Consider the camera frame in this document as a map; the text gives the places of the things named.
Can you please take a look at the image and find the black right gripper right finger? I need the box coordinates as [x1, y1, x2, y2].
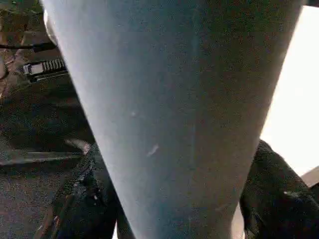
[239, 139, 319, 239]

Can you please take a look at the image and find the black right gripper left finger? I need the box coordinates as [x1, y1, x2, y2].
[34, 143, 130, 239]

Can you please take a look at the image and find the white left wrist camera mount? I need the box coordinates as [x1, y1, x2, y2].
[43, 9, 60, 47]

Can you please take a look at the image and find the white plastic table top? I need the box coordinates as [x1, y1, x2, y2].
[259, 4, 319, 187]

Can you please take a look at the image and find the white plastic table leg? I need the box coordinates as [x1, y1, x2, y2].
[39, 0, 310, 239]

